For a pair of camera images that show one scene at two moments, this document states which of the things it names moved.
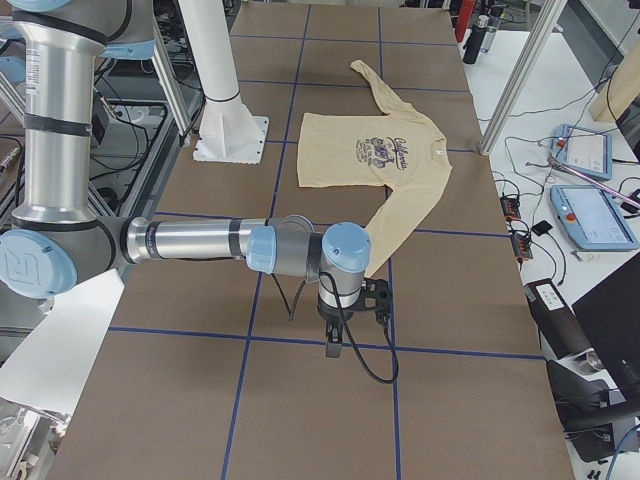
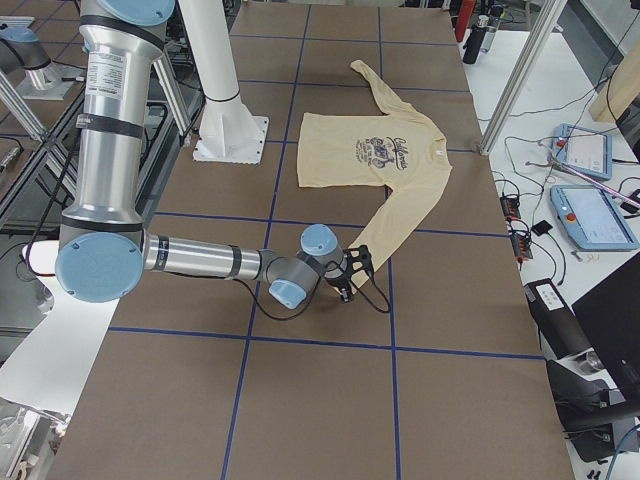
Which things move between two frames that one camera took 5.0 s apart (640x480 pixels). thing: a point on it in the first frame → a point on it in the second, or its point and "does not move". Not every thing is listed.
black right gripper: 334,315 → 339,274
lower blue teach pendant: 593,218 does not move
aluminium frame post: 545,19 does not move
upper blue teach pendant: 586,151 does not move
